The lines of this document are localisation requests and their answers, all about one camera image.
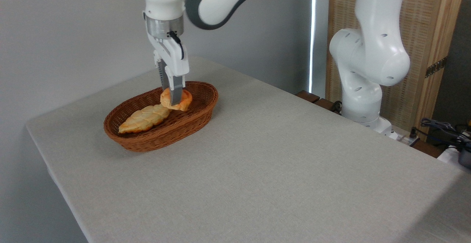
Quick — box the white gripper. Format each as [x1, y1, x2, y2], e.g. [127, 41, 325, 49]
[147, 33, 190, 105]

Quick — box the long braided bread loaf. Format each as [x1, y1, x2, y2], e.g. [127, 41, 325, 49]
[118, 104, 171, 134]

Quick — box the grey tablecloth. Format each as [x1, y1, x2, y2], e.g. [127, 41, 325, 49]
[26, 56, 471, 243]

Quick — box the brown wicker basket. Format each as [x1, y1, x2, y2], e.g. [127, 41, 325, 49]
[103, 81, 219, 153]

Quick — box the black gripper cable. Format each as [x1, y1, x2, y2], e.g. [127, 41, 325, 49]
[167, 31, 185, 60]

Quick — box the round orange bread roll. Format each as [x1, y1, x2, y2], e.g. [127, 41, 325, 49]
[160, 87, 193, 112]

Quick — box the dark wooden slat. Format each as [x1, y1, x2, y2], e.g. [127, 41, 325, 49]
[295, 90, 321, 103]
[314, 98, 343, 115]

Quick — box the woven wooden folding screen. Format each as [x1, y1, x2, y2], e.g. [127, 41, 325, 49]
[326, 0, 467, 141]

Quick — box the black cable bundle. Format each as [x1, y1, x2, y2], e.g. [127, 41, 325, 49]
[421, 118, 471, 151]

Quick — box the metal screen hinge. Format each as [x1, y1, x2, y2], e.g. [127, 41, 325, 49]
[425, 57, 448, 78]

